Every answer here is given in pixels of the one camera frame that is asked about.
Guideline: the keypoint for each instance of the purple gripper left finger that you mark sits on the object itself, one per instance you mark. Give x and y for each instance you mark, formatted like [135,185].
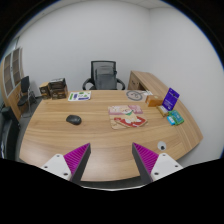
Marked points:
[70,166]

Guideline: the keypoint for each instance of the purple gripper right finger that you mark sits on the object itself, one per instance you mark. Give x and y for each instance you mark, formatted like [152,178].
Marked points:
[153,166]

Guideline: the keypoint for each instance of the black computer mouse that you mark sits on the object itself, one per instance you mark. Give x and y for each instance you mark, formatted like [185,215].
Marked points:
[74,119]

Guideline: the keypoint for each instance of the cartoon printed mouse pad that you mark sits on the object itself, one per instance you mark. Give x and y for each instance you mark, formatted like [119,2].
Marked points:
[126,116]

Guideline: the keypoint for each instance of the white round desk grommet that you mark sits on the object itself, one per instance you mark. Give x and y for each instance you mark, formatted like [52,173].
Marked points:
[161,145]

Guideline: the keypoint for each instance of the blue small packet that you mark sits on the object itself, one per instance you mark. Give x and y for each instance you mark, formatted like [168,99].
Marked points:
[170,120]

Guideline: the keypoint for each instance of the yellow small box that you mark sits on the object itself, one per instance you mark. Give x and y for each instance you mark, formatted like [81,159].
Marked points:
[164,112]

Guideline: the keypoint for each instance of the green packet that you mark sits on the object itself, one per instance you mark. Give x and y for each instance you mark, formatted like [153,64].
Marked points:
[176,117]

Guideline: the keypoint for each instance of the orange cardboard box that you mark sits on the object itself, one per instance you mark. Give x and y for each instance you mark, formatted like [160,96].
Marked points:
[154,100]

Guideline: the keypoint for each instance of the white green printed leaflet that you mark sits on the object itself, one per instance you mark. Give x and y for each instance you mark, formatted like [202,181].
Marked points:
[79,96]

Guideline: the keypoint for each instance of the round grey coaster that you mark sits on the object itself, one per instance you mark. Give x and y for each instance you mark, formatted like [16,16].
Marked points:
[134,95]

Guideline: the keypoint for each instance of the purple standing card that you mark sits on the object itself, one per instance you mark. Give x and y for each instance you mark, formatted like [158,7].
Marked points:
[170,99]

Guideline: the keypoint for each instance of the dark brown cardboard box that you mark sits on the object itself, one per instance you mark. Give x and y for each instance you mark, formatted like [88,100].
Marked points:
[58,88]

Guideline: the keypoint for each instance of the black folding chair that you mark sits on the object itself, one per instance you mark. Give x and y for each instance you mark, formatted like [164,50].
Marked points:
[26,95]

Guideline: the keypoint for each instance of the wooden side cabinet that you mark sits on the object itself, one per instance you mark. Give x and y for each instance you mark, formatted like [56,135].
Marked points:
[146,81]

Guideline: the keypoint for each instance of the small brown cardboard box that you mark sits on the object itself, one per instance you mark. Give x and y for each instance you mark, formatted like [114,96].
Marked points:
[44,90]

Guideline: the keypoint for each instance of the black mesh office chair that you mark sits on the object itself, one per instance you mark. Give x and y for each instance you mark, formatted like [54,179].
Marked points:
[103,76]

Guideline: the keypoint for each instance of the wooden glass door bookcase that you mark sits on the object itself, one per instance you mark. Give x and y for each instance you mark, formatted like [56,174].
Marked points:
[11,73]

